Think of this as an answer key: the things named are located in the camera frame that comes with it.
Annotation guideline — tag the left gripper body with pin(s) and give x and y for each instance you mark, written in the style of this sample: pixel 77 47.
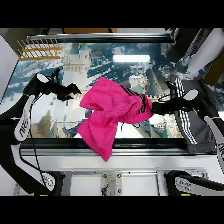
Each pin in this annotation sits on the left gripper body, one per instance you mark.
pixel 65 90

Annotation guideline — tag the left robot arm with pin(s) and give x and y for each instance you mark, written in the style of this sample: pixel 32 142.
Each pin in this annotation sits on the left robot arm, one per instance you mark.
pixel 22 124

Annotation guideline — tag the pink garment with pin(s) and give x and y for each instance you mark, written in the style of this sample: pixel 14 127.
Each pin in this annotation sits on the pink garment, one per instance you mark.
pixel 110 110

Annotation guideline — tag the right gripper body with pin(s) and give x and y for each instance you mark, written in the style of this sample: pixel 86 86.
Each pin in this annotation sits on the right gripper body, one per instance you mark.
pixel 165 107

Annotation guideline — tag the heap of clothes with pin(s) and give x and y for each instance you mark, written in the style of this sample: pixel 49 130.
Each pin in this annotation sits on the heap of clothes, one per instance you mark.
pixel 197 46

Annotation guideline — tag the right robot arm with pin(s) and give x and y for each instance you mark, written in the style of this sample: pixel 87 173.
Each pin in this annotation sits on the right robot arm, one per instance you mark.
pixel 214 126

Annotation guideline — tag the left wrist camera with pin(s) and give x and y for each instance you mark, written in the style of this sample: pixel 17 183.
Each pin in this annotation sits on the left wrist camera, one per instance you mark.
pixel 56 76

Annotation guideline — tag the dark grey white-striped trousers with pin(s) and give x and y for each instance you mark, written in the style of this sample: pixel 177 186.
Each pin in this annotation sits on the dark grey white-striped trousers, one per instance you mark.
pixel 197 130

